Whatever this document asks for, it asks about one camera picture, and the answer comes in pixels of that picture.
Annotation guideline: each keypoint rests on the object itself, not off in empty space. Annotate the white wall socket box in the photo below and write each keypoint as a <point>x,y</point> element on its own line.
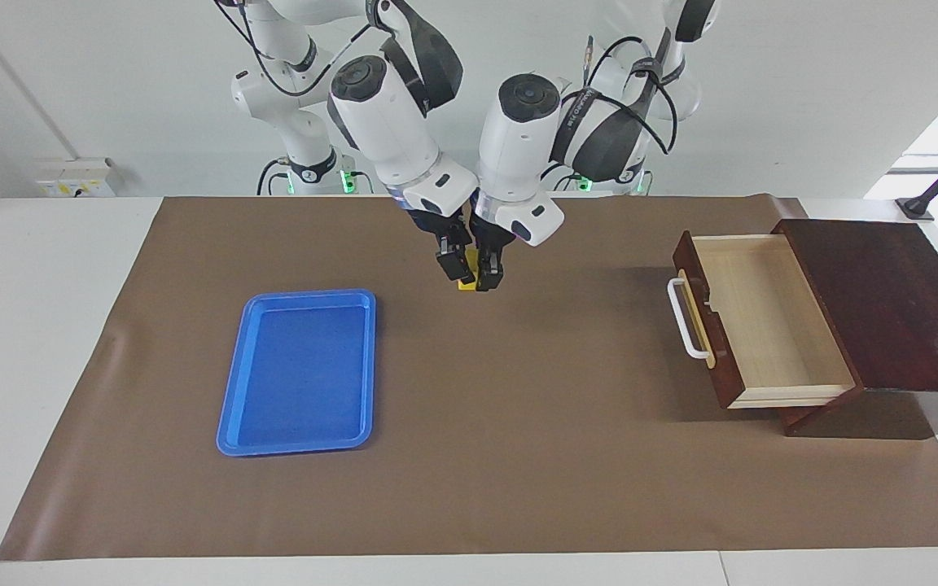
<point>78,179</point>

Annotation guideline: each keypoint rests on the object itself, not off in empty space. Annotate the brown table mat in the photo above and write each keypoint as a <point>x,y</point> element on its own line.
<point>518,407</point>

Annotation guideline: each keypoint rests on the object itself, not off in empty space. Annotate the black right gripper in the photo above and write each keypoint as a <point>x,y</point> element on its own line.
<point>443,224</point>

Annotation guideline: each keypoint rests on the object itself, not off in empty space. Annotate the blue plastic tray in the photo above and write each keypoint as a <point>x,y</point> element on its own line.
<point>298,374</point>

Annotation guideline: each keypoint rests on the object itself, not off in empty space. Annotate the dark wooden drawer cabinet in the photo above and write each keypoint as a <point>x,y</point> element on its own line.
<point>909,301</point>

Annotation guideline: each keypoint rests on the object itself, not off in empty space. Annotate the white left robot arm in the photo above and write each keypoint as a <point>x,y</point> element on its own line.
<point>518,155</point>

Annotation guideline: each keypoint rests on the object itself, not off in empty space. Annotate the yellow cube block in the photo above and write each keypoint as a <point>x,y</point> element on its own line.
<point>467,281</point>

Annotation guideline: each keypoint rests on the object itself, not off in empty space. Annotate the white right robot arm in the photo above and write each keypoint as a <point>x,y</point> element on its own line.
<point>383,122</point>

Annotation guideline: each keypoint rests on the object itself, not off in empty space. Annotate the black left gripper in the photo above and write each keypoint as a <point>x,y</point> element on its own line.
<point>492,238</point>

